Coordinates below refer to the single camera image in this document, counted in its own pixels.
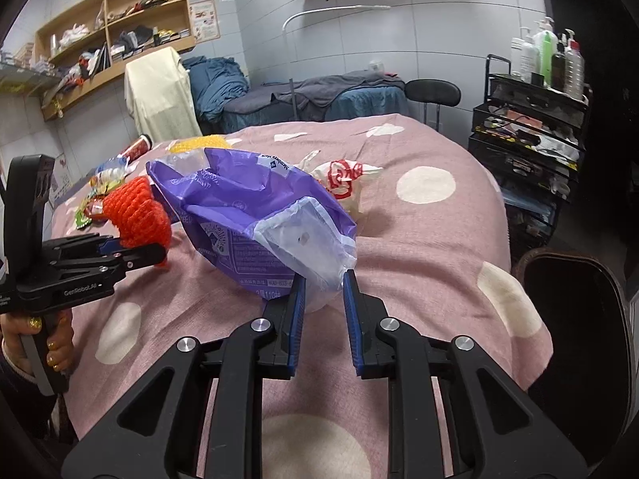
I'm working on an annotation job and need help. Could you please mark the red foam fruit net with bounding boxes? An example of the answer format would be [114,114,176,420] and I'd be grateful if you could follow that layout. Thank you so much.
[104,175,172,267]

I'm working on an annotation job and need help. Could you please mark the purple plastic packaging bag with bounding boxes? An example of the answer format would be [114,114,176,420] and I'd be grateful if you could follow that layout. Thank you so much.
[146,148,357,311]

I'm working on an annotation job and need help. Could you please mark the black trash bin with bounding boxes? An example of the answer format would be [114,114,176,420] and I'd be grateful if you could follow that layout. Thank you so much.
[514,247,635,465]

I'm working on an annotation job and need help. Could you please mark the left hand yellow nails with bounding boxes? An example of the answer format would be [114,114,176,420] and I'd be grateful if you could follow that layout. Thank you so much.
[1,309,73,375]

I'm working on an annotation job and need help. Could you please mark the green yellow snack packet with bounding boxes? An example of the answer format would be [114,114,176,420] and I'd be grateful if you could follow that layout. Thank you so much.
[75,175,126,230]

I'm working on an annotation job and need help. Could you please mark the red snack packet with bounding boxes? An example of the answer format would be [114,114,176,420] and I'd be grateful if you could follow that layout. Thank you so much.
[82,197,108,222]

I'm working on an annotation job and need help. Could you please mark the blue white snack packet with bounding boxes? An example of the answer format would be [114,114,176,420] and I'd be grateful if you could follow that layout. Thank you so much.
[94,154,129,178]

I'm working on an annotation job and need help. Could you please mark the pink polka dot bedsheet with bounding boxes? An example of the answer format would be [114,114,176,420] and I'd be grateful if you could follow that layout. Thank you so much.
[65,115,552,478]

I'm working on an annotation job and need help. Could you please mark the white red plastic bag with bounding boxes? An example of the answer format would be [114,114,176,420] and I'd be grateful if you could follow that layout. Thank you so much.
[296,150,383,220]

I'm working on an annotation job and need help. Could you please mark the red cylindrical snack can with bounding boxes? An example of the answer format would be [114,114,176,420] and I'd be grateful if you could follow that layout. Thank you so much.
[119,134,153,163]

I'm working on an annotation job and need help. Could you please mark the yellow foam fruit net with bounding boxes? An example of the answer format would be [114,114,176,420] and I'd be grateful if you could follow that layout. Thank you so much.
[167,135,232,154]

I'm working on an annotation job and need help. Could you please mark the cream cloth draped chair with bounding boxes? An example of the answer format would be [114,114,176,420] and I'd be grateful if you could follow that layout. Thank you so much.
[125,47,201,144]

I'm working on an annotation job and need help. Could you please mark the massage bed grey cover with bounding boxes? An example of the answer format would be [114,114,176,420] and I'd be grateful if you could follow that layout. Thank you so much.
[220,70,409,133]

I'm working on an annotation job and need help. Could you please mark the blue blanket pile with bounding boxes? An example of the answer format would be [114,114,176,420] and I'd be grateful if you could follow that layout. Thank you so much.
[182,56,249,122]

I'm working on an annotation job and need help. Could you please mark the black mesh trolley cart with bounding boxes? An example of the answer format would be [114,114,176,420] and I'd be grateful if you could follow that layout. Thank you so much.
[468,54,588,262]

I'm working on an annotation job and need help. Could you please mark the white pump bottle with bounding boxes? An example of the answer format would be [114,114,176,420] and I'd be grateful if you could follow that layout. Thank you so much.
[510,26,538,83]

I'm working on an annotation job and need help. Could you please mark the dark brown bottle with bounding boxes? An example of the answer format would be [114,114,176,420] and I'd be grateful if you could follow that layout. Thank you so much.
[550,41,566,92]

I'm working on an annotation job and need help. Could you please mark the green pump bottle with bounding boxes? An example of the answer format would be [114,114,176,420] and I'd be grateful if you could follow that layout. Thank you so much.
[533,16,558,87]

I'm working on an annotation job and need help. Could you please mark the clear spray bottle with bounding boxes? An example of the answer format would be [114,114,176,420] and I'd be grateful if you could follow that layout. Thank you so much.
[564,29,585,101]

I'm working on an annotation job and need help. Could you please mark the wooden wall shelf unit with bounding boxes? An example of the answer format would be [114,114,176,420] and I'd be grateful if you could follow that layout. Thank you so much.
[34,0,196,120]

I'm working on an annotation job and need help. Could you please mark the wall poster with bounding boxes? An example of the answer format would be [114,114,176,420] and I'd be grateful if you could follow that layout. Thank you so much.
[190,0,221,44]

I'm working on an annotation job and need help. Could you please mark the curved white curtain rail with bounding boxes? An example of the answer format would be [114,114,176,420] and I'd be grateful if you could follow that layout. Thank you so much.
[280,4,393,121]

